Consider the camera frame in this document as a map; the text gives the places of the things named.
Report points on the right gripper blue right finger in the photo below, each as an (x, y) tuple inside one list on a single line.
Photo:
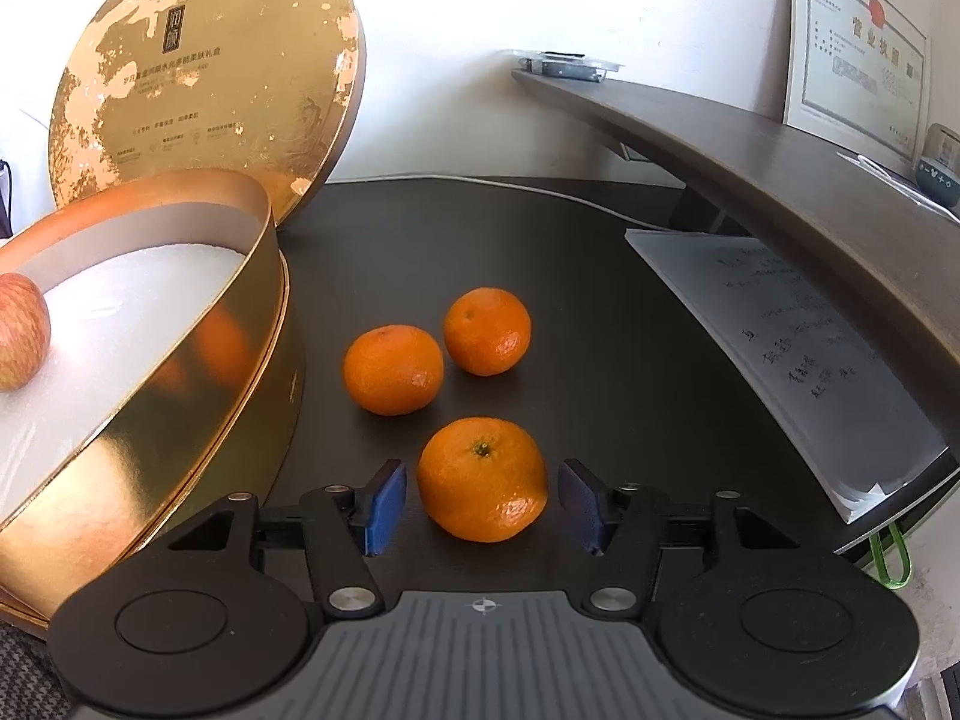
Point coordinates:
[(620, 528)]

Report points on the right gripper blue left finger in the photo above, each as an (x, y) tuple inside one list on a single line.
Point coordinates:
[(342, 528)]

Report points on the orange mandarin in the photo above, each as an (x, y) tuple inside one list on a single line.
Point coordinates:
[(393, 370), (482, 479), (487, 331)]

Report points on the gold round box lid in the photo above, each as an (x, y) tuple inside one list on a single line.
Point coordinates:
[(269, 88)]

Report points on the gold round box base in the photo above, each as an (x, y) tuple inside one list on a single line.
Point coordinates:
[(214, 414)]

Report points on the white paper stack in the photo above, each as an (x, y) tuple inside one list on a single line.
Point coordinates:
[(852, 422)]

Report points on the dark wooden raised shelf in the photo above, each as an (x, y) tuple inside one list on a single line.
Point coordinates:
[(895, 260)]

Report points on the red yellow apple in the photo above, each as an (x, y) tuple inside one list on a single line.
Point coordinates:
[(25, 331)]

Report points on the small plastic bag with item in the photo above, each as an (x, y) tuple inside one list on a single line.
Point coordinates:
[(566, 65)]

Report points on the small green desk calendar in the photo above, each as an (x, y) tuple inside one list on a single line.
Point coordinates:
[(938, 168)]

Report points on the framed business licence certificate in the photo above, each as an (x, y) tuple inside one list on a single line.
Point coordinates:
[(858, 76)]

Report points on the clear bag with white cable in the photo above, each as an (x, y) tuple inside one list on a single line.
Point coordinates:
[(906, 188)]

